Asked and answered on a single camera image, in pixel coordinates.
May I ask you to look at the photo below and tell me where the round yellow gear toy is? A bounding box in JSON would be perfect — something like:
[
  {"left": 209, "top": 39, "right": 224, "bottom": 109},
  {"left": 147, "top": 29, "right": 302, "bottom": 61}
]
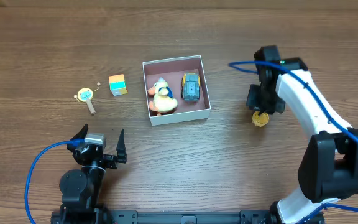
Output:
[{"left": 252, "top": 111, "right": 270, "bottom": 127}]

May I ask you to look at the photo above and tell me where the grey yellow toy truck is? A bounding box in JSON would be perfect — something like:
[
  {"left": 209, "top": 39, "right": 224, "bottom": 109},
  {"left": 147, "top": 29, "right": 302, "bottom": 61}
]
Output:
[{"left": 181, "top": 72, "right": 201, "bottom": 101}]

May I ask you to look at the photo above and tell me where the pastel colour puzzle cube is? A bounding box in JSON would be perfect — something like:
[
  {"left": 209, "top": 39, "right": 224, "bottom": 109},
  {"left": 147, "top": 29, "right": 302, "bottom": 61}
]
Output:
[{"left": 109, "top": 74, "right": 128, "bottom": 96}]

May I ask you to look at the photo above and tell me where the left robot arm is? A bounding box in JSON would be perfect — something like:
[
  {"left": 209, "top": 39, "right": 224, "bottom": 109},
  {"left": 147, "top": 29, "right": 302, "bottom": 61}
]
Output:
[{"left": 50, "top": 124, "right": 127, "bottom": 224}]

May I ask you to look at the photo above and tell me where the small wooden rattle drum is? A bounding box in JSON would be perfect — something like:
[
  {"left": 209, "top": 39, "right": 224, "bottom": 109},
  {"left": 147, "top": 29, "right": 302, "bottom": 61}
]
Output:
[{"left": 73, "top": 82, "right": 101, "bottom": 115}]

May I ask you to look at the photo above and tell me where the right blue cable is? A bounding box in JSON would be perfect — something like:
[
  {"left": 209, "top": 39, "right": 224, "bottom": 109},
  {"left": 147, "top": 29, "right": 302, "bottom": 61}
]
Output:
[{"left": 227, "top": 60, "right": 358, "bottom": 224}]

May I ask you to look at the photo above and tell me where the left blue cable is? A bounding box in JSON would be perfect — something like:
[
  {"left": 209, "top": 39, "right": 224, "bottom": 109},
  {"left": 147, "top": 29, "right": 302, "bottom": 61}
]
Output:
[{"left": 24, "top": 139, "right": 85, "bottom": 224}]

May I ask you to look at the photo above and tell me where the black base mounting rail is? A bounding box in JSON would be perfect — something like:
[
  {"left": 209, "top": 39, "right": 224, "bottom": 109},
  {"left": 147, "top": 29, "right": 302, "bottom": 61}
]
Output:
[{"left": 101, "top": 210, "right": 281, "bottom": 224}]

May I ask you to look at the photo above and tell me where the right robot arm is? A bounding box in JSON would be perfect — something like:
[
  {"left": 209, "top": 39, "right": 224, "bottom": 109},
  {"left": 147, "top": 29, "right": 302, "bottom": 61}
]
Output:
[{"left": 246, "top": 45, "right": 358, "bottom": 223}]

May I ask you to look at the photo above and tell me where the blue cable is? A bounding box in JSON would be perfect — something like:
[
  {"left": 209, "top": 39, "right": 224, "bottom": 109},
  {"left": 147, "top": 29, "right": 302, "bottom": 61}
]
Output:
[
  {"left": 24, "top": 139, "right": 85, "bottom": 224},
  {"left": 227, "top": 60, "right": 358, "bottom": 224}
]

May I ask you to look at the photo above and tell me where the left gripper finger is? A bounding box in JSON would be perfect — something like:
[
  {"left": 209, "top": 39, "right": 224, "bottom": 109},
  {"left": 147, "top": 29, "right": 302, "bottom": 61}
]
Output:
[
  {"left": 116, "top": 129, "right": 127, "bottom": 164},
  {"left": 67, "top": 124, "right": 88, "bottom": 152}
]

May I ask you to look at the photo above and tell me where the white plush duck toy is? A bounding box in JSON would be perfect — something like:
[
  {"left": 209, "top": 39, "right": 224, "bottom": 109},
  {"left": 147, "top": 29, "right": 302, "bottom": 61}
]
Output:
[{"left": 147, "top": 78, "right": 178, "bottom": 116}]

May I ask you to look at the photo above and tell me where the white square box pink interior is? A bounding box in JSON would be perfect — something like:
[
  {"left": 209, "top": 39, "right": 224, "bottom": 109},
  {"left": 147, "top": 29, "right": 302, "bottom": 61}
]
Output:
[{"left": 142, "top": 55, "right": 211, "bottom": 126}]

